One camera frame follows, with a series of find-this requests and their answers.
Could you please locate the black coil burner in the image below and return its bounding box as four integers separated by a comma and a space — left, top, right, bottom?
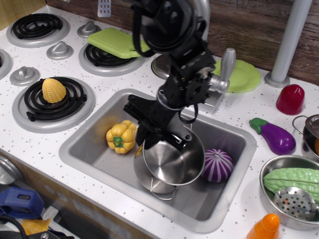
79, 44, 145, 77
12, 77, 95, 133

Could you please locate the green toy cutting board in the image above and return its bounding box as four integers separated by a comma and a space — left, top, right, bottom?
87, 28, 150, 59

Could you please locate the steel slotted spoon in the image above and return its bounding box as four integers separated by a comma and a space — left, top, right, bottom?
273, 187, 319, 221

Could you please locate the middle black coil burner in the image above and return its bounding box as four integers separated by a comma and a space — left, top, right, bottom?
79, 44, 145, 77

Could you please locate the yellow toy bell pepper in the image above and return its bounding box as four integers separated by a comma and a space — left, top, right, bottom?
106, 120, 137, 154

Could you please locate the silver stove knob front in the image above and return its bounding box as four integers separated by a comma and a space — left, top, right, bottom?
9, 66, 40, 87

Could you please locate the green toy plate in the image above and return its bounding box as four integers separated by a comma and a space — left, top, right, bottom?
228, 60, 261, 93

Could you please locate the stainless steel pot lid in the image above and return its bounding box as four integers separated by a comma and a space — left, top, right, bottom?
151, 55, 171, 80

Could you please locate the black cable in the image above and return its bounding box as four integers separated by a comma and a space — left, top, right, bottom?
0, 214, 32, 239

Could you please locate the steel bowl right front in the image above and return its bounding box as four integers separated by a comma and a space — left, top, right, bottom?
260, 155, 319, 231

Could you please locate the silver stove knob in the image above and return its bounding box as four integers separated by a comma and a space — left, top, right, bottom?
46, 41, 74, 60
77, 21, 101, 38
9, 66, 40, 87

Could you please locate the silver oven knob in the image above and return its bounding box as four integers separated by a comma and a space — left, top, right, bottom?
0, 156, 23, 185

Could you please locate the back left coil burner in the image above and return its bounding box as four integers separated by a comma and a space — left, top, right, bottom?
6, 13, 70, 48

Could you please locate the red toy pepper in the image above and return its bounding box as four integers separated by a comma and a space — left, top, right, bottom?
276, 84, 305, 115

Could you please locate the small steel pot right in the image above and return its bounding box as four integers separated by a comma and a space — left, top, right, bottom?
292, 115, 319, 162

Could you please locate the front black coil burner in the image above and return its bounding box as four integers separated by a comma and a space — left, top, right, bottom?
12, 77, 95, 133

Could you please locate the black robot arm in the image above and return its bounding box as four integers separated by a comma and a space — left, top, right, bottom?
124, 0, 215, 149

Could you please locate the orange toy carrot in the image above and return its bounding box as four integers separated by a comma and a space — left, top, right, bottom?
246, 214, 280, 239

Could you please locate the silver toy faucet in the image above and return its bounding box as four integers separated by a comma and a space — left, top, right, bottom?
193, 0, 236, 114

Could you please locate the silver toy sink basin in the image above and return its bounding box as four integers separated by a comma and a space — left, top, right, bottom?
59, 89, 257, 233

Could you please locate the yellow toy corn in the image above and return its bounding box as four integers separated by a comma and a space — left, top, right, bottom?
42, 78, 66, 103

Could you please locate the white slotted spatula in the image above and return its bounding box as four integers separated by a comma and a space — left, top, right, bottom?
97, 0, 111, 18

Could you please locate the grey vertical pole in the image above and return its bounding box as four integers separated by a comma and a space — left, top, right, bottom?
264, 0, 312, 88

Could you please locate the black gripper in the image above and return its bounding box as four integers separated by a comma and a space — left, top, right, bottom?
124, 95, 192, 150

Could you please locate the purple toy eggplant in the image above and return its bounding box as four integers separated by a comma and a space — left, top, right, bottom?
249, 118, 296, 155

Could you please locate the silver stove knob back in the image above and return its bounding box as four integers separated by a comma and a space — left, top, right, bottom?
77, 21, 101, 38

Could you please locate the purple striped toy onion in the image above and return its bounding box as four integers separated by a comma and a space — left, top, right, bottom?
201, 148, 234, 183

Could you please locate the yellow cloth piece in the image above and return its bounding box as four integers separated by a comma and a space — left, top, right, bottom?
21, 219, 51, 236

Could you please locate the silver stove knob middle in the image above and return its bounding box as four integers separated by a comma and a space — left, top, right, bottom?
46, 41, 74, 60

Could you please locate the green toy bitter gourd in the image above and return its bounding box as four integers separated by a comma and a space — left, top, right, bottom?
263, 168, 319, 204

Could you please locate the far left burner edge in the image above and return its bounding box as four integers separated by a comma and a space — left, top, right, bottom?
0, 49, 12, 79

